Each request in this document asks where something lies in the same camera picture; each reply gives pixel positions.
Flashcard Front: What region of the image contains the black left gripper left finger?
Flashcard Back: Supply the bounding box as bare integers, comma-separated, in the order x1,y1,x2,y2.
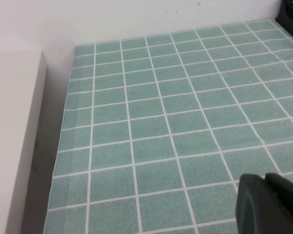
235,173,293,234

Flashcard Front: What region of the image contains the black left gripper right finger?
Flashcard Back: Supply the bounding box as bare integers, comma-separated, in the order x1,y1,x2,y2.
264,172,293,215

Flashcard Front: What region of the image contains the green tile pattern tablecloth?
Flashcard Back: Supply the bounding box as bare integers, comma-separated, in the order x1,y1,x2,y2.
42,19,293,234

